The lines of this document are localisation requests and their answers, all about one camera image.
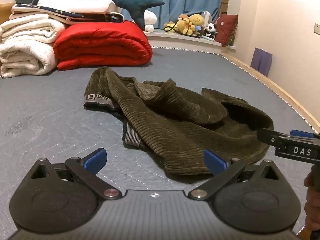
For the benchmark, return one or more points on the wooden bed frame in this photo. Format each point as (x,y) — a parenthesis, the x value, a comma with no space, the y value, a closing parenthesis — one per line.
(275,85)

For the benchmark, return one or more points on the person's right hand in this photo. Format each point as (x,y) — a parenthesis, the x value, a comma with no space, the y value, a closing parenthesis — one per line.
(313,205)

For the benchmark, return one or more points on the red folded quilt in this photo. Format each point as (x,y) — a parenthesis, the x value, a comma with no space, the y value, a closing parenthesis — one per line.
(100,45)

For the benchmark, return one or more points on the navy trimmed folded blanket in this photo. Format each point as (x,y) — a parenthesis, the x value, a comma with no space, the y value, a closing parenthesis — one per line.
(75,13)

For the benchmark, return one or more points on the dark red cushion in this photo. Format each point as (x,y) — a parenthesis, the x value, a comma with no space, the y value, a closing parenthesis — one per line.
(226,28)

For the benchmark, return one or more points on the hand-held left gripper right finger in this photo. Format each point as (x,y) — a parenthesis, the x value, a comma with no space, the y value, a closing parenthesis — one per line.
(214,161)

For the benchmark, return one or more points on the yellow duck plush toy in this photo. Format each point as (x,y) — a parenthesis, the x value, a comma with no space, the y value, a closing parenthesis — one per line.
(196,20)

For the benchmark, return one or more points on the panda plush toy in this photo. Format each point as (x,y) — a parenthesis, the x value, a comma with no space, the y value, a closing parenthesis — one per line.
(210,30)

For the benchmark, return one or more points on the white window sill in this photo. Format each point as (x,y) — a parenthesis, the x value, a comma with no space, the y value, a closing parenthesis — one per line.
(175,38)

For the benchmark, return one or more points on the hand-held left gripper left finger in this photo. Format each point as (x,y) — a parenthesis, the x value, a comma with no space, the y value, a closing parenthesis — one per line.
(96,160)

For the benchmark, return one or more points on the wooden headboard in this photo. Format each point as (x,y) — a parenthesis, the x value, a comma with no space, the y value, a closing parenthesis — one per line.
(6,11)

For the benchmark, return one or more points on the small yellow plush toy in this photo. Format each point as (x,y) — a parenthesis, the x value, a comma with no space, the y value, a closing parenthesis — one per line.
(170,27)

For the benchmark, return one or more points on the white folded pillow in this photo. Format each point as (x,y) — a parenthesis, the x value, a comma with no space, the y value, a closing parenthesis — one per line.
(75,4)

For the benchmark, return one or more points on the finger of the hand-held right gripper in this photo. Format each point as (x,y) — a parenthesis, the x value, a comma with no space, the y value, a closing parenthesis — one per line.
(271,136)
(301,133)

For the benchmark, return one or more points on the white round plush toy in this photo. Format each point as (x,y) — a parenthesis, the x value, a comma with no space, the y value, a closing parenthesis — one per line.
(150,18)

